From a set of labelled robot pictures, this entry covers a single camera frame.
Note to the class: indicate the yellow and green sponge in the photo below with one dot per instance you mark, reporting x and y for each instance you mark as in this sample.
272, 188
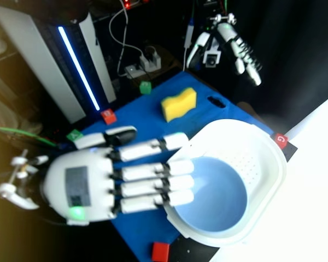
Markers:
177, 105

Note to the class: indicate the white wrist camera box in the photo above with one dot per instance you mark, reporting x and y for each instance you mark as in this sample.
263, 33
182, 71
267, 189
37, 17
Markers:
211, 58

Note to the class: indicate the blue table cloth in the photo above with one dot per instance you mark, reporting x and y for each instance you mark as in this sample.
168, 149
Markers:
142, 120

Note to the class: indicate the white tower with blue light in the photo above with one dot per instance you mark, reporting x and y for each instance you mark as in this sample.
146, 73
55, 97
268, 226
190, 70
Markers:
24, 49

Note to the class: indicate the light blue bowl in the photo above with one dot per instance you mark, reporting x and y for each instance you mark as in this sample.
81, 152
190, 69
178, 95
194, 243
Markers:
216, 202

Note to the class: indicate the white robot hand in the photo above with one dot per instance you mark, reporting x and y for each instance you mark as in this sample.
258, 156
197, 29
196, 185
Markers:
76, 185
229, 34

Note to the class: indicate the green block with letter Y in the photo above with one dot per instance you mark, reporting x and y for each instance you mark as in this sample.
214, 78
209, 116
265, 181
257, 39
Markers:
74, 135

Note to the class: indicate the white perforated plastic basin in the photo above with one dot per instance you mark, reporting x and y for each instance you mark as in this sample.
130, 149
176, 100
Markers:
262, 169

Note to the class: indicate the red block with white eight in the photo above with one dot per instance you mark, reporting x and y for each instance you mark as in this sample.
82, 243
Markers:
108, 116
160, 251

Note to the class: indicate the circuit board with red lights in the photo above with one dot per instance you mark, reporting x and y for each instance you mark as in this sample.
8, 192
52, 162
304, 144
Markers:
127, 3

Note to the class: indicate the red block with letter G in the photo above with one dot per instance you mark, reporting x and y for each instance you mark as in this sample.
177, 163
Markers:
281, 139

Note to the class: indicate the white power strip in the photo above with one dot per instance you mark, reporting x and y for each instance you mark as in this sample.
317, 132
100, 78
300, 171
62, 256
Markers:
150, 61

